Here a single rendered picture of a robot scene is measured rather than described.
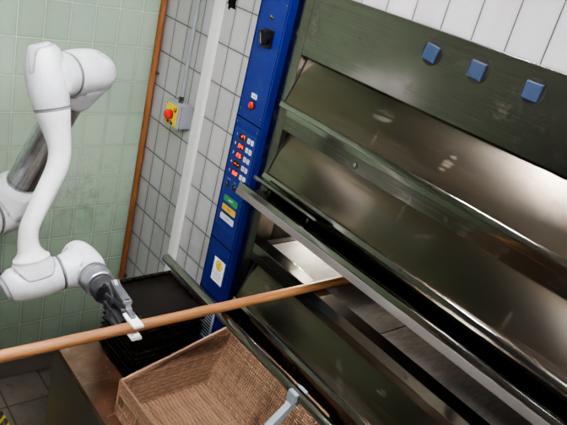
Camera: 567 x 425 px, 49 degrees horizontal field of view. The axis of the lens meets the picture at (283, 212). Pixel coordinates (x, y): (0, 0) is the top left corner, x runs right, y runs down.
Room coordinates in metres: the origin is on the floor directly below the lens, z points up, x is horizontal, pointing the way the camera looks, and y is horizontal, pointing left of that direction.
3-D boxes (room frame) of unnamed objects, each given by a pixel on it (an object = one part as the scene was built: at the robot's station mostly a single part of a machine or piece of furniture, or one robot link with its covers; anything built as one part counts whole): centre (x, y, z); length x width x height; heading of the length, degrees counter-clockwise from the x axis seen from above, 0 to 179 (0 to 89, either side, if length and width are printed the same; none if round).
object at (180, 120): (2.49, 0.52, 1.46); 0.10 x 0.07 x 0.10; 45
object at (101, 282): (1.50, 0.43, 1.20); 0.09 x 0.07 x 0.08; 44
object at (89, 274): (1.56, 0.48, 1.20); 0.09 x 0.06 x 0.09; 134
